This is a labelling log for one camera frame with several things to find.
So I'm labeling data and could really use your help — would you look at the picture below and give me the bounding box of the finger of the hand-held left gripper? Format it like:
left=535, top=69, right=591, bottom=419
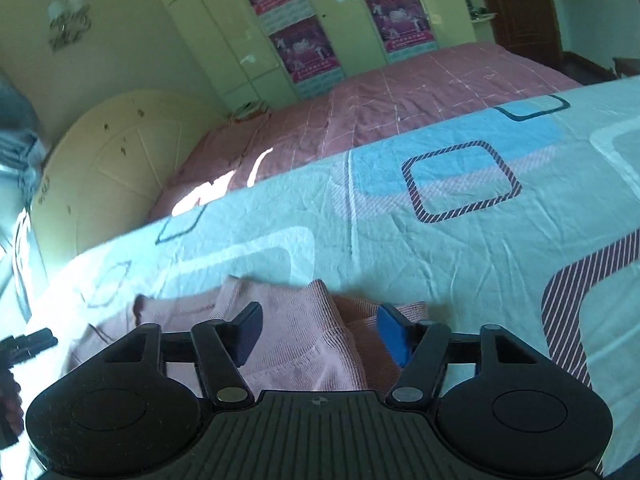
left=0, top=328, right=59, bottom=365

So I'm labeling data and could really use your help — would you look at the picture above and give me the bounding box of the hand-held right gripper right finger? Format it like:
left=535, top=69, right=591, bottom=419
left=377, top=302, right=546, bottom=404

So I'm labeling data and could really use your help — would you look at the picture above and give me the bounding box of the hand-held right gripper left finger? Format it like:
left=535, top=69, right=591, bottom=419
left=102, top=302, right=264, bottom=406

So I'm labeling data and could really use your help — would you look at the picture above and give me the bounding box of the pink sweater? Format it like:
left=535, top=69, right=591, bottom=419
left=67, top=277, right=432, bottom=397

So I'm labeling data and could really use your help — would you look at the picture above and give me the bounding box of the person's left hand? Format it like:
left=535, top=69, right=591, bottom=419
left=0, top=366, right=26, bottom=435

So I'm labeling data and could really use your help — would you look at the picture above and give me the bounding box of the bed with patterned sheet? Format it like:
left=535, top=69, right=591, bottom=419
left=27, top=77, right=640, bottom=480

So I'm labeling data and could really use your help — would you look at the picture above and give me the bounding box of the cream headboard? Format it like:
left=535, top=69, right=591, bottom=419
left=29, top=88, right=229, bottom=262

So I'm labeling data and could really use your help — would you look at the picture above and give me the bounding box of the blue-grey curtain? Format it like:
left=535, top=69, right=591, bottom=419
left=0, top=71, right=45, bottom=173

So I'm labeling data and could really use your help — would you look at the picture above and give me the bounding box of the pink checked bed cover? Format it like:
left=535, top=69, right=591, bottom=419
left=146, top=42, right=585, bottom=222

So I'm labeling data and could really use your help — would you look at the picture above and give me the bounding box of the cream wardrobe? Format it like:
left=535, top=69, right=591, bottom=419
left=137, top=0, right=501, bottom=112

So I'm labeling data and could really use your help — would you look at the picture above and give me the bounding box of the dark wooden door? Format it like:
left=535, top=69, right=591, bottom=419
left=474, top=0, right=564, bottom=69

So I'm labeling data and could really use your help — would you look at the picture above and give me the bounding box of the wall lamp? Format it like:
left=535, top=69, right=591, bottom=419
left=46, top=0, right=94, bottom=52

